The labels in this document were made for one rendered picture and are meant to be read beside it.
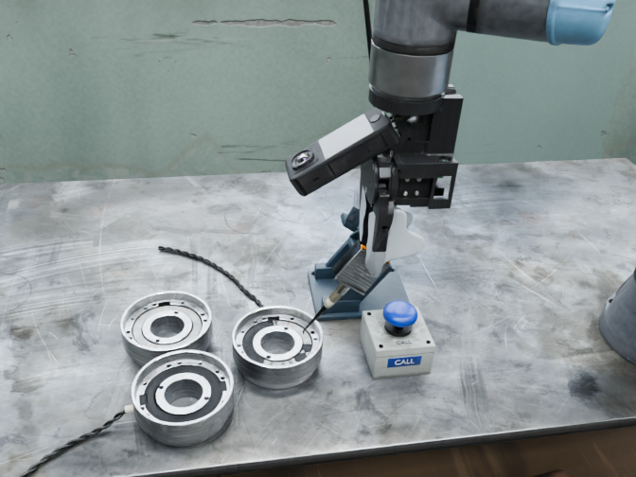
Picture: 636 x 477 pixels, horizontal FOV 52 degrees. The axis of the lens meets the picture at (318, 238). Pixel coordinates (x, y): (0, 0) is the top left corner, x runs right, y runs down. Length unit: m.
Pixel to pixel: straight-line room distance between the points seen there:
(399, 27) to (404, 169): 0.14
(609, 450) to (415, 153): 0.64
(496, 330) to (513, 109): 1.83
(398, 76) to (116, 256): 0.53
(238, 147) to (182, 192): 1.31
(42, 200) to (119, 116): 1.26
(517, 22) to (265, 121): 1.85
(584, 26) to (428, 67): 0.13
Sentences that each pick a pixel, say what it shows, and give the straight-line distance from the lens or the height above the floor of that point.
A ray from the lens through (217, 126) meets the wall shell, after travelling 2.36.
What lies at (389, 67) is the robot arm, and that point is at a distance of 0.59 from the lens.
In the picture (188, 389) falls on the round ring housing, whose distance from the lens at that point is 0.74.
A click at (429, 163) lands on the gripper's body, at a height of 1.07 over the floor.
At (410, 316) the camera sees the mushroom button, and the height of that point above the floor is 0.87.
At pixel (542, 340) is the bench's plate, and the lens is 0.88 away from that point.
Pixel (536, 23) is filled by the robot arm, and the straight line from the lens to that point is 0.57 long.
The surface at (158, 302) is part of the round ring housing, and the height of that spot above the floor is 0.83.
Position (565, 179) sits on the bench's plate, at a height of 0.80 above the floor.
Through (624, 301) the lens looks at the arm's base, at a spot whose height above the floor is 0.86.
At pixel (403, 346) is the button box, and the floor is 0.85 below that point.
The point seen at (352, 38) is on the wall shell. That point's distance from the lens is 2.31.
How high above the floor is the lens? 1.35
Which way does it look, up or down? 34 degrees down
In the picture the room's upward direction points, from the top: 3 degrees clockwise
